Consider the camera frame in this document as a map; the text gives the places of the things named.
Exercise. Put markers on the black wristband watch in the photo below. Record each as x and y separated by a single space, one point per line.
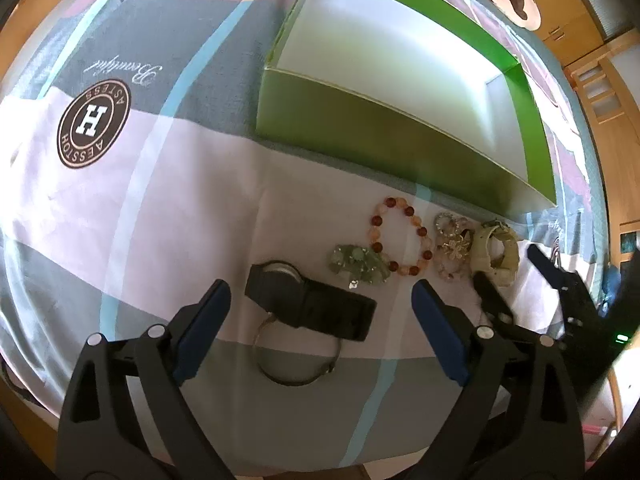
299 302

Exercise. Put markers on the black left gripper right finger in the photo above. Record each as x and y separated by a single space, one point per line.
516 416

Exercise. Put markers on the plaid bed sheet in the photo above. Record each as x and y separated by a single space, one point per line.
130 180

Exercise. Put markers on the gold flower hair clip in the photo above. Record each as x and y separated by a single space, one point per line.
454 235

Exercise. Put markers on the thin metal bangle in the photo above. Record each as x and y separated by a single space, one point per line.
287 369

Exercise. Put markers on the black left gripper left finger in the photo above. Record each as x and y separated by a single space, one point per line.
99 436

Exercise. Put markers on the wooden wardrobe cabinet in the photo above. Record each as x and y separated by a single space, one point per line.
568 29

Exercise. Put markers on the green cardboard box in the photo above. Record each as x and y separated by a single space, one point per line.
414 89

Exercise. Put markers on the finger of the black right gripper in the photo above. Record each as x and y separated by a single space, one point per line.
556 277
491 302

